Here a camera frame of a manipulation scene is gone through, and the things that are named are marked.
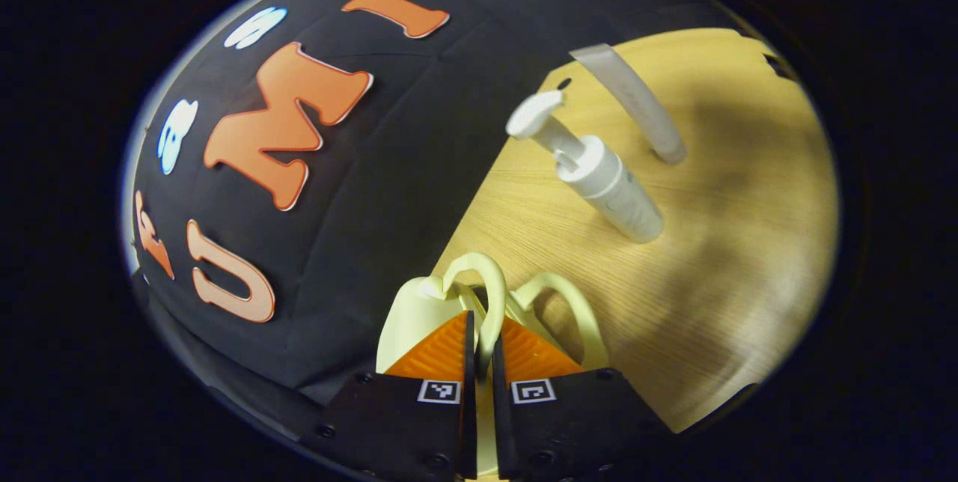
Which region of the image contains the white pump bottle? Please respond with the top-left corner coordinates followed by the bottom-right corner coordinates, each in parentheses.
top-left (506, 91), bottom-right (665, 245)

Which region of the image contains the black backdrop cloth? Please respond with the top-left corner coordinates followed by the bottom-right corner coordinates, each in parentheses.
top-left (123, 0), bottom-right (802, 423)

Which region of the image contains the pale yellow suitcase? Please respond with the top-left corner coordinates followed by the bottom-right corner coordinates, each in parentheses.
top-left (376, 252), bottom-right (608, 479)

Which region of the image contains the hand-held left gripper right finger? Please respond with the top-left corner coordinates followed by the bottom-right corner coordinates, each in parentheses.
top-left (490, 316), bottom-right (674, 481)

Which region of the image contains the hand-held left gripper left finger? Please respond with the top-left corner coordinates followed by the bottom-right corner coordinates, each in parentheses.
top-left (299, 310), bottom-right (478, 481)

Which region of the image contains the white squeeze tube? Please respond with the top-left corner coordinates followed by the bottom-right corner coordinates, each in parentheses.
top-left (570, 43), bottom-right (688, 165)

